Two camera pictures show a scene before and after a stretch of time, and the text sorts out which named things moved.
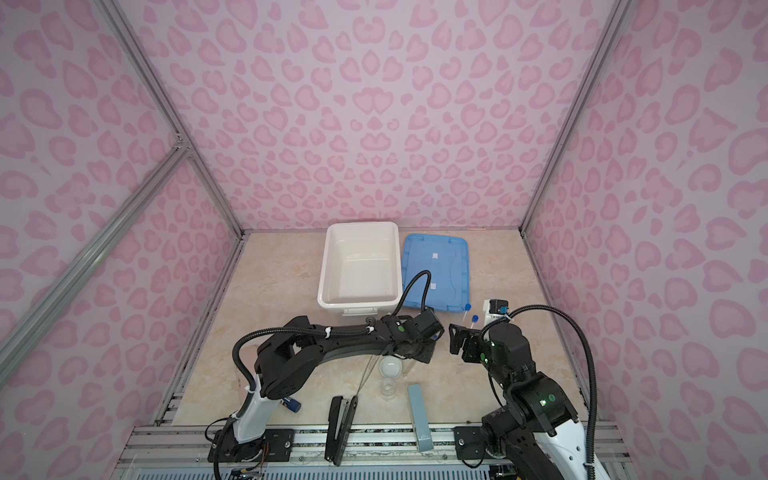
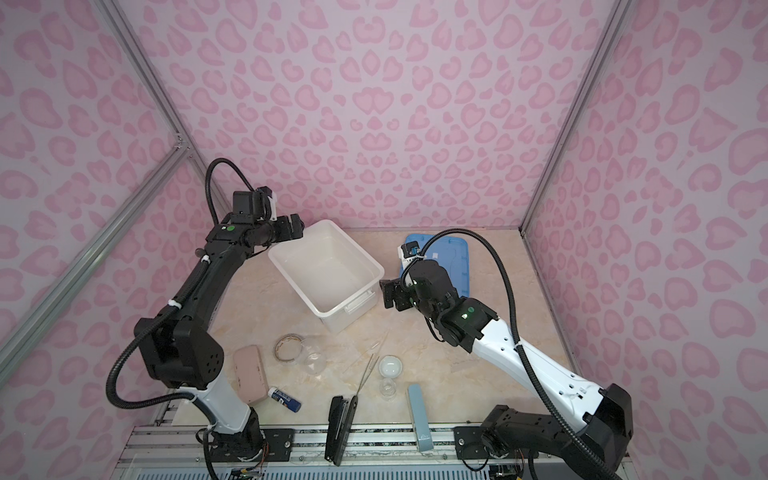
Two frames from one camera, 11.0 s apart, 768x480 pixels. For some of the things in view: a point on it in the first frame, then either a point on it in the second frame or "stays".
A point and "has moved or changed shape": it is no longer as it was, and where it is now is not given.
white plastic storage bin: [361, 268] has moved or changed shape
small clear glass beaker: [388, 388] stays
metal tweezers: [362, 382] stays
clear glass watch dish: [390, 366] stays
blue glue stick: [293, 405] stays
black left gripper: [429, 353] to [285, 233]
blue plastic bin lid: [447, 259] stays
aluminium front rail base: [186, 452] stays
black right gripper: [473, 339] to [388, 286]
